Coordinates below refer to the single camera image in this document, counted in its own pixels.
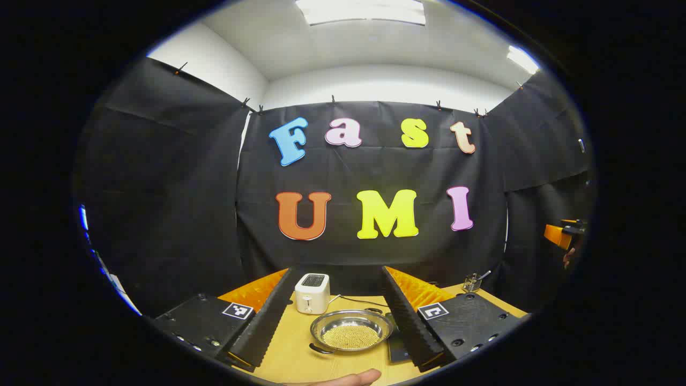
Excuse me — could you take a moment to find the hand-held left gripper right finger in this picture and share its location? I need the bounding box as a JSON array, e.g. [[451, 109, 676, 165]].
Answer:
[[381, 265, 523, 373]]

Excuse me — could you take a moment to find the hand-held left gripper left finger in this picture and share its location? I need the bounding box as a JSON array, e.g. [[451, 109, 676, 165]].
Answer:
[[153, 267, 302, 373]]

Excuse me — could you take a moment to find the black induction cooktop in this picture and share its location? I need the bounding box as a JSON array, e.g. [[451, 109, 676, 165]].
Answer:
[[386, 314, 412, 364]]

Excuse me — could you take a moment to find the stainless steel pot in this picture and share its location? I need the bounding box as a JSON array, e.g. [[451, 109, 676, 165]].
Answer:
[[309, 307, 395, 355]]

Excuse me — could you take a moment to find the white toaster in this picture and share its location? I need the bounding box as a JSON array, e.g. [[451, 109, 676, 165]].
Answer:
[[294, 272, 331, 315]]

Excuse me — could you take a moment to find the pile of yellow soybeans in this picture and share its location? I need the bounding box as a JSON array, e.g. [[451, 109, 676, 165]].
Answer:
[[320, 324, 382, 350]]

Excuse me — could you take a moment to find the black backdrop cloth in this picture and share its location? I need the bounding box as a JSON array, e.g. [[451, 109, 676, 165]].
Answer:
[[75, 56, 595, 317]]

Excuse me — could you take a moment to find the small ceiling light panel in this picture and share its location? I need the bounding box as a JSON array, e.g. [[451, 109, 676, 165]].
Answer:
[[506, 45, 540, 75]]

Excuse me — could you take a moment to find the large ceiling light panel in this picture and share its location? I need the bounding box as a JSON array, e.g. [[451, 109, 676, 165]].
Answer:
[[295, 0, 427, 26]]

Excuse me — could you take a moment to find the black power cable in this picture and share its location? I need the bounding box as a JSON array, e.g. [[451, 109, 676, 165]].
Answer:
[[339, 295, 387, 311]]

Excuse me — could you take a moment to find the wire utensil holder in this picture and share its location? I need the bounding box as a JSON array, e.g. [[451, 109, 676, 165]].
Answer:
[[463, 270, 491, 293]]

